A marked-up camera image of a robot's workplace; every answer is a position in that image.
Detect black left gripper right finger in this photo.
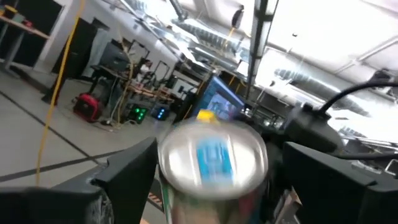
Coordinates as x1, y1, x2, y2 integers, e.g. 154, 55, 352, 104
282, 141, 398, 224

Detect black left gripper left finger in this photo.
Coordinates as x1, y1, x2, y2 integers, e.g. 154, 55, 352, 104
0, 136, 159, 224

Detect blue silver Red Bull can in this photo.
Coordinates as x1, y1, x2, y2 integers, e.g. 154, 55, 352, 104
157, 119, 270, 224

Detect black orange striped floor mat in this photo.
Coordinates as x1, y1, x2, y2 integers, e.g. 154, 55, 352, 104
146, 186, 165, 214

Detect black computer green lights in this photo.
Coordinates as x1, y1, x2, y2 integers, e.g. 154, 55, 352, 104
127, 105, 149, 124

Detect black computer blue lights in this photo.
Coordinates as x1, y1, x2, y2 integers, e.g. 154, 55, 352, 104
152, 105, 170, 121

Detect red black portable box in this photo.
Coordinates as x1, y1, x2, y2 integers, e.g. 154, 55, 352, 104
73, 93, 103, 123

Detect wooden workbench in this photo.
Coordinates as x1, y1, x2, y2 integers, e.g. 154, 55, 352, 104
124, 82, 175, 103

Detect yellow tape tag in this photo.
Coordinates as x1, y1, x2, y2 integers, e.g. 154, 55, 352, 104
195, 108, 218, 124

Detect person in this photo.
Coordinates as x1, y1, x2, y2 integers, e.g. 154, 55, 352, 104
136, 59, 154, 82

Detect flat computer monitor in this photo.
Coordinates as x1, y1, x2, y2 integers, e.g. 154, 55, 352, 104
192, 76, 246, 122

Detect yellow extension cord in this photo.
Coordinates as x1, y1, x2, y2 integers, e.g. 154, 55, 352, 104
35, 0, 86, 187

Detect black vertical post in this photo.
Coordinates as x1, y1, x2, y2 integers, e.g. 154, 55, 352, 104
244, 0, 280, 100

